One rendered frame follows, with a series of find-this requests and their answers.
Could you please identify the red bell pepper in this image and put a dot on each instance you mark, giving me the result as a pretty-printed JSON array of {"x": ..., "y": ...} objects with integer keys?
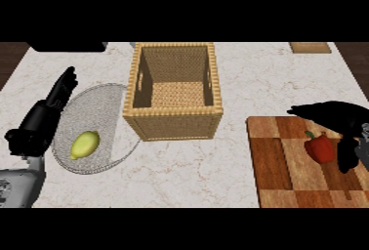
[{"x": 318, "y": 148}]

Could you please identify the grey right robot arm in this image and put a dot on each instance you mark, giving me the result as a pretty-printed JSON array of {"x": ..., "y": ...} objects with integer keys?
[{"x": 363, "y": 146}]

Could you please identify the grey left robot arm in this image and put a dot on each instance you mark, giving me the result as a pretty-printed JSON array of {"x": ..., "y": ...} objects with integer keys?
[{"x": 17, "y": 187}]

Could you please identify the yellow lemon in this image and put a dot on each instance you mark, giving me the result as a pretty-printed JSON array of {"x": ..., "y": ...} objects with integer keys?
[{"x": 84, "y": 145}]

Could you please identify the tan wicker basket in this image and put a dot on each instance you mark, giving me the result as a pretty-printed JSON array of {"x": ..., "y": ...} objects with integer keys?
[{"x": 172, "y": 97}]

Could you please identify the pale wooden block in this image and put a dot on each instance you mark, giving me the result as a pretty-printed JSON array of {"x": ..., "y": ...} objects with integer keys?
[{"x": 310, "y": 47}]

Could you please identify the checkered wooden cutting board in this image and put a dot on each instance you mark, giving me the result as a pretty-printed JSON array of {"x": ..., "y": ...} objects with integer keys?
[{"x": 296, "y": 166}]

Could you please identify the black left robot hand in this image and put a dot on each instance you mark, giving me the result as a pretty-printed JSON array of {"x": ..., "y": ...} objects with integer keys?
[{"x": 35, "y": 125}]

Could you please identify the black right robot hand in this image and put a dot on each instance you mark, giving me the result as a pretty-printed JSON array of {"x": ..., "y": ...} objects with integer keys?
[{"x": 336, "y": 114}]

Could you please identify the black appliance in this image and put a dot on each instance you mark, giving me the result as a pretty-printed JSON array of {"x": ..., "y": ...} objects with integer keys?
[{"x": 66, "y": 46}]

